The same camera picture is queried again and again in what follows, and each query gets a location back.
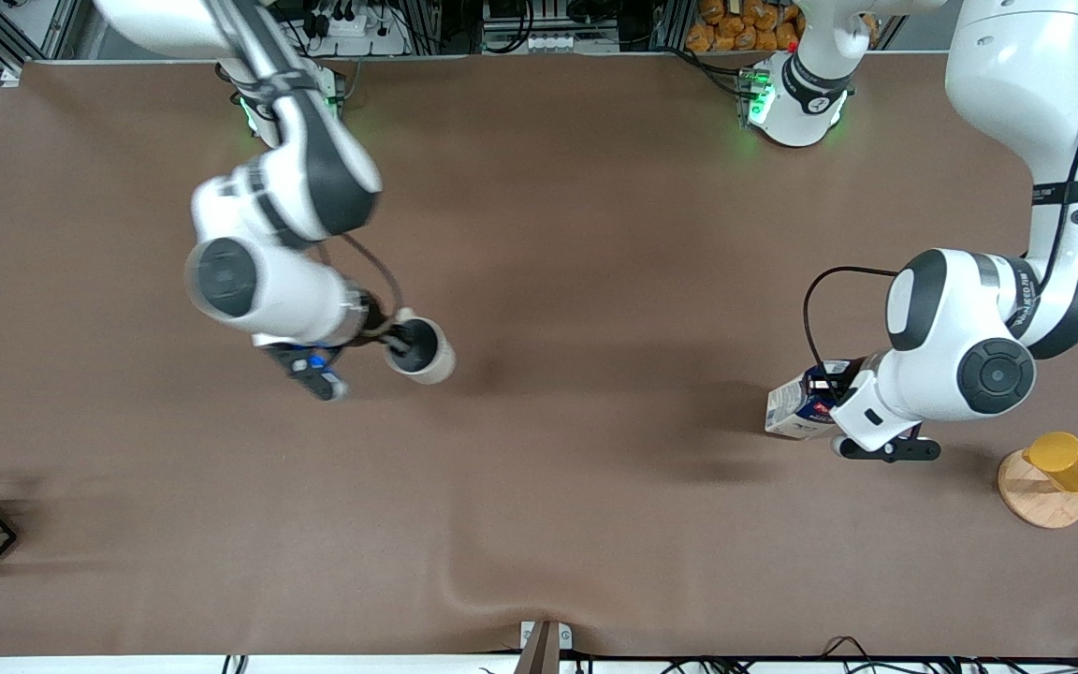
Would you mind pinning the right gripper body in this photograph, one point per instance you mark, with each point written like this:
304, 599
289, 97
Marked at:
376, 320

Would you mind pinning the round wooden mug stand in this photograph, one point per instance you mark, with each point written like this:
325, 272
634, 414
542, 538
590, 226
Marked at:
1035, 501

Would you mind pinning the metal table clamp bracket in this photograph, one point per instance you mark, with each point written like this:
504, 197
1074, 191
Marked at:
544, 646

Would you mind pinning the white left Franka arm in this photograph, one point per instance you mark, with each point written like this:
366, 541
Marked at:
1016, 75

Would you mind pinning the bag of orange bread rolls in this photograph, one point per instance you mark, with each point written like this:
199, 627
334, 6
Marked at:
735, 28

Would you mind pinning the yellow plastic cup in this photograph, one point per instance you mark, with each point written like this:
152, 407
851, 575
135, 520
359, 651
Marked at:
1068, 463

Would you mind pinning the white power strip with plugs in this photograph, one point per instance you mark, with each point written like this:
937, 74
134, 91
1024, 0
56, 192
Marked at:
352, 28

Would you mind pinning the grey cup dark inside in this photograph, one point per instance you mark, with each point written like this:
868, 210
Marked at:
436, 365

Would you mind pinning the blue milk carton green cap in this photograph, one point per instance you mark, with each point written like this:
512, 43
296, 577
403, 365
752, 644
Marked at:
796, 412

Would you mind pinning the long white power strip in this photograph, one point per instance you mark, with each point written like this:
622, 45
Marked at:
572, 43

